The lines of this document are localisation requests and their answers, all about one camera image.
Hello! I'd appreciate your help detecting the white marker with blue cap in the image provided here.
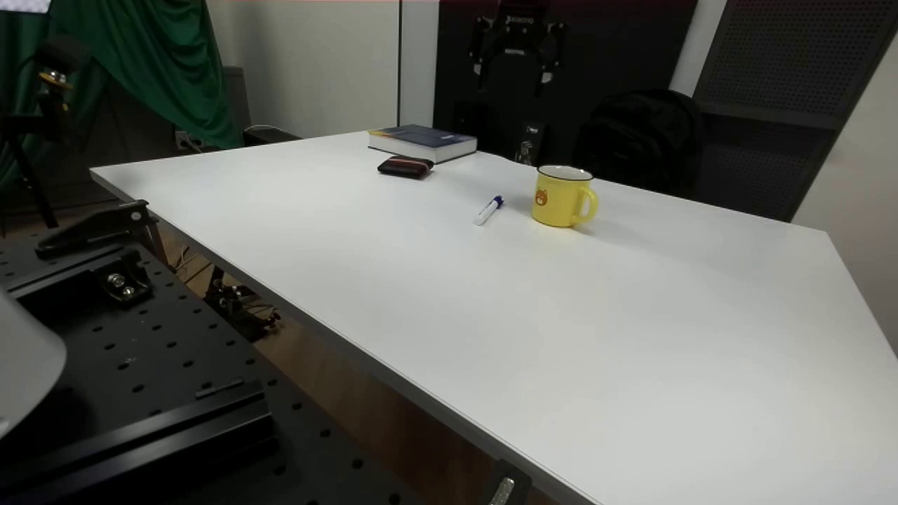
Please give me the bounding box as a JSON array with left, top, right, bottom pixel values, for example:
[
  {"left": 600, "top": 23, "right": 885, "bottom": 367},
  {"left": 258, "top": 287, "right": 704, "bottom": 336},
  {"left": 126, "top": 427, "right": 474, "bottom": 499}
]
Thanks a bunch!
[{"left": 474, "top": 195, "right": 505, "bottom": 228}]

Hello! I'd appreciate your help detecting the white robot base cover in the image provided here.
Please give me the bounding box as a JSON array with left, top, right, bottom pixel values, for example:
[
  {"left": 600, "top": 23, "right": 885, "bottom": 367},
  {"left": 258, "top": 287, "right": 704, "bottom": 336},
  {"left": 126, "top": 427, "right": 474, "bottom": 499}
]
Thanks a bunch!
[{"left": 0, "top": 293, "right": 67, "bottom": 437}]

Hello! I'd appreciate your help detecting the black wallet with red stripe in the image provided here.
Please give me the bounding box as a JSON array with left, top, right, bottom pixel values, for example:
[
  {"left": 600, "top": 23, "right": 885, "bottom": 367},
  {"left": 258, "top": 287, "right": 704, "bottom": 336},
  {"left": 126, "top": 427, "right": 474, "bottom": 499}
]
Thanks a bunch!
[{"left": 380, "top": 154, "right": 433, "bottom": 179}]

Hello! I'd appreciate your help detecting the blue thick book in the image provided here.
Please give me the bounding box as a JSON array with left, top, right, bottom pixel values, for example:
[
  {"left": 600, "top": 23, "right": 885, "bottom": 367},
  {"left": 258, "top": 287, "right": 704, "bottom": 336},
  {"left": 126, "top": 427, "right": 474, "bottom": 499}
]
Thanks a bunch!
[{"left": 369, "top": 123, "right": 478, "bottom": 164}]

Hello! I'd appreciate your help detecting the yellow mug with bear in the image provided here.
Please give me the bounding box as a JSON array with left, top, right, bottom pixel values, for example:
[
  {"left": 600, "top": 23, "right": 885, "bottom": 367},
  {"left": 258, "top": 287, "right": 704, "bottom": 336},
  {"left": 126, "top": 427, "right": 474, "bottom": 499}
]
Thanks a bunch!
[{"left": 530, "top": 167, "right": 597, "bottom": 228}]

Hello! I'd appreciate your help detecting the black table clamp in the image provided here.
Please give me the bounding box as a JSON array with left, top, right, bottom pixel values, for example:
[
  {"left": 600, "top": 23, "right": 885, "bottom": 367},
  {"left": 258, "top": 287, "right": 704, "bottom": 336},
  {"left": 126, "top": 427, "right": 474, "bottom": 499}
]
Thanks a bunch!
[{"left": 202, "top": 268, "right": 280, "bottom": 343}]

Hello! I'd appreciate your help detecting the black backpack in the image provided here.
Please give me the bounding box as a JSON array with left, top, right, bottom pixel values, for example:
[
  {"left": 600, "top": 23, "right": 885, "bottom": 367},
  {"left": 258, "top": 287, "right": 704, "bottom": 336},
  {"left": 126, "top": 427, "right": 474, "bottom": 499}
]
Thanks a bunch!
[{"left": 574, "top": 89, "right": 704, "bottom": 190}]

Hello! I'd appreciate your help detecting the black perforated breadboard base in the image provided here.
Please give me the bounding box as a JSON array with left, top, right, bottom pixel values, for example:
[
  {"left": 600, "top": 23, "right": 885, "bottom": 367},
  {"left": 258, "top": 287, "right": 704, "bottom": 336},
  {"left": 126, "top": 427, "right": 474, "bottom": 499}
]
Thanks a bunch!
[{"left": 0, "top": 239, "right": 415, "bottom": 505}]

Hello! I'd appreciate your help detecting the green curtain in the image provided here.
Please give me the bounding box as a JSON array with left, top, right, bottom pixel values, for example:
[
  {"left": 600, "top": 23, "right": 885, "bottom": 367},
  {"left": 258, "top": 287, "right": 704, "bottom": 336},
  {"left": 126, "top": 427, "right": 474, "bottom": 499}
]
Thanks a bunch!
[{"left": 0, "top": 0, "right": 238, "bottom": 148}]

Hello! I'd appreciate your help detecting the black monitor mount stand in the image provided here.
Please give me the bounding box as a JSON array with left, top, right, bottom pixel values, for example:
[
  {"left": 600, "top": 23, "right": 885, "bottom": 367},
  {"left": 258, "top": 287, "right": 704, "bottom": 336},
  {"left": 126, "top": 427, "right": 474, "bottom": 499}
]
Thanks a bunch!
[{"left": 468, "top": 0, "right": 567, "bottom": 167}]

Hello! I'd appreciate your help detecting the black camera tripod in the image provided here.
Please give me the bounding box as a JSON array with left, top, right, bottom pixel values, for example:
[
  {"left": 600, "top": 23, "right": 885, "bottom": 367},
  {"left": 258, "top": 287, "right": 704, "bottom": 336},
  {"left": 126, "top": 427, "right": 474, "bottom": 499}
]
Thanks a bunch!
[{"left": 0, "top": 33, "right": 89, "bottom": 228}]

